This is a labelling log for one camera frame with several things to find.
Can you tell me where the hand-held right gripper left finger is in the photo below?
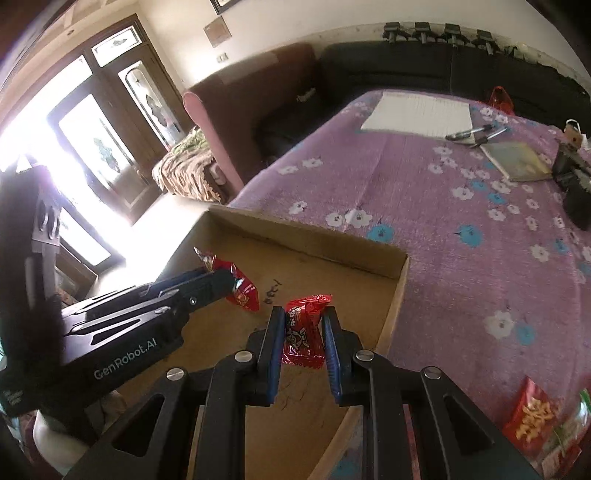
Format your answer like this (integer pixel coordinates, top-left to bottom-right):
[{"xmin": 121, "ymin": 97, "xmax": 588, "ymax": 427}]
[{"xmin": 62, "ymin": 305, "xmax": 289, "ymax": 480}]

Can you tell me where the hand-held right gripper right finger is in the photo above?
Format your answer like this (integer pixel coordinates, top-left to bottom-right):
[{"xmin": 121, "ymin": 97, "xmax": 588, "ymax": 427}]
[{"xmin": 321, "ymin": 307, "xmax": 543, "ymax": 480}]

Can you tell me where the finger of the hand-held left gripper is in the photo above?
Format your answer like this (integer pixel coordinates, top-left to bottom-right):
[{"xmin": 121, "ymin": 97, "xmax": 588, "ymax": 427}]
[
  {"xmin": 85, "ymin": 269, "xmax": 236, "ymax": 322},
  {"xmin": 154, "ymin": 269, "xmax": 214, "ymax": 288}
]

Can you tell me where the red candy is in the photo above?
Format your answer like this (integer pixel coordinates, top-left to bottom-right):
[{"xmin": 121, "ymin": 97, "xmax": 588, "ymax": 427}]
[
  {"xmin": 283, "ymin": 292, "xmax": 333, "ymax": 370},
  {"xmin": 194, "ymin": 247, "xmax": 262, "ymax": 313}
]

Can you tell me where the brown cardboard box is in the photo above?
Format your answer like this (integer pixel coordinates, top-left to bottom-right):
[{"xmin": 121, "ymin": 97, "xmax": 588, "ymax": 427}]
[{"xmin": 152, "ymin": 204, "xmax": 410, "ymax": 480}]

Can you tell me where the brown patterned blanket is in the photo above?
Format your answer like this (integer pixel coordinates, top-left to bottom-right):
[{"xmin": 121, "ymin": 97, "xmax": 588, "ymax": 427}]
[{"xmin": 151, "ymin": 127, "xmax": 222, "ymax": 204}]

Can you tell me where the wooden glass door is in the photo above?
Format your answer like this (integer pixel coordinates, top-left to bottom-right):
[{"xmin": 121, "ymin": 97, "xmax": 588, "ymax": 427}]
[{"xmin": 0, "ymin": 14, "xmax": 192, "ymax": 301}]

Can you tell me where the brown sofa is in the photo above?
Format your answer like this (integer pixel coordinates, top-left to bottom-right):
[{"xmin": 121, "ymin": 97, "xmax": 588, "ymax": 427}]
[{"xmin": 182, "ymin": 42, "xmax": 319, "ymax": 195}]

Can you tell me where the purple floral blanket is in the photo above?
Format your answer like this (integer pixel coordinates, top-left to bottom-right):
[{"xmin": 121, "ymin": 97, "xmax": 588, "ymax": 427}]
[{"xmin": 228, "ymin": 89, "xmax": 591, "ymax": 480}]

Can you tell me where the black pen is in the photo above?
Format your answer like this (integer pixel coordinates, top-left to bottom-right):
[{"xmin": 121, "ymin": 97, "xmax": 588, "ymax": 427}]
[{"xmin": 445, "ymin": 124, "xmax": 495, "ymax": 142}]

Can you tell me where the olive green book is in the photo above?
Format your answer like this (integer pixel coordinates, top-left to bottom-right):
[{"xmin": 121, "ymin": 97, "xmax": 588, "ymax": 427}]
[{"xmin": 479, "ymin": 141, "xmax": 554, "ymax": 182}]

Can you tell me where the silver pen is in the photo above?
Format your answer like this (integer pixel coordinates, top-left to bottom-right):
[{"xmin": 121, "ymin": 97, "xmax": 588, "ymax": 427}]
[{"xmin": 470, "ymin": 127, "xmax": 509, "ymax": 149}]

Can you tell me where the black sofa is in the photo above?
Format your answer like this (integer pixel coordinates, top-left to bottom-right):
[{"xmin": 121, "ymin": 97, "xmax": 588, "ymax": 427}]
[{"xmin": 256, "ymin": 41, "xmax": 591, "ymax": 160}]

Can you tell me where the black pot with brown flower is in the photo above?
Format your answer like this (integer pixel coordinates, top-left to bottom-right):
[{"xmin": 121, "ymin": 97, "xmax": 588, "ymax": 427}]
[{"xmin": 553, "ymin": 119, "xmax": 591, "ymax": 185}]

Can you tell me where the red plastic bag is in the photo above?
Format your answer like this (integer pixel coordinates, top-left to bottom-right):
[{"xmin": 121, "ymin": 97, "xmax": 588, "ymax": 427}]
[{"xmin": 488, "ymin": 86, "xmax": 514, "ymax": 115}]

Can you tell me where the brown wall plate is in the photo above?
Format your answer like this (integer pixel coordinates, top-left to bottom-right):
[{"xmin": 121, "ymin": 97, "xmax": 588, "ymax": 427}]
[{"xmin": 203, "ymin": 15, "xmax": 232, "ymax": 47}]

